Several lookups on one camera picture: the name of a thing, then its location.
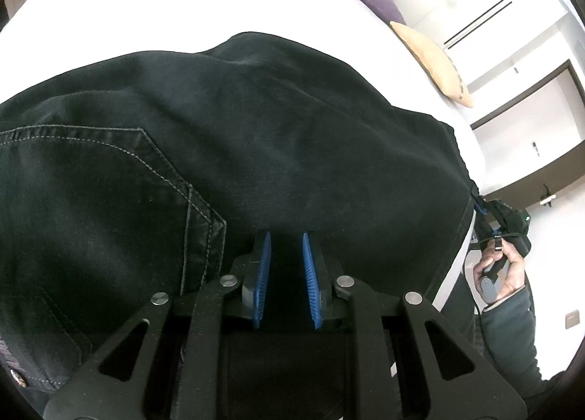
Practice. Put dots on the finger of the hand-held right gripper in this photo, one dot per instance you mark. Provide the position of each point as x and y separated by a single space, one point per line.
478 207

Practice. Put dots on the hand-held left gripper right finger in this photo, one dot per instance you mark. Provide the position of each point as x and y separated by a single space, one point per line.
311 283

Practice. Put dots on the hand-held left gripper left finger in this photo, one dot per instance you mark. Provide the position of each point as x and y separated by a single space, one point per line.
262 278

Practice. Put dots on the black denim pants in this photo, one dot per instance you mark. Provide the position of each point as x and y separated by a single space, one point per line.
274 127

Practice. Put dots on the person's right forearm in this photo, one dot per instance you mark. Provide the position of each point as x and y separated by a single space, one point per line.
512 337

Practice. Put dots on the person's right hand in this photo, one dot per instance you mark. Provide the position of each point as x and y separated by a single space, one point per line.
509 276

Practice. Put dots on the yellow pillow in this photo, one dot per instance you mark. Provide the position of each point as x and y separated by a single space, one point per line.
429 59

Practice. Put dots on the wall outlet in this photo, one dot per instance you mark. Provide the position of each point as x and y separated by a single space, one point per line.
571 319

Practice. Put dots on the dark door frame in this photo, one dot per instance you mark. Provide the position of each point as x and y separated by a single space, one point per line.
516 98

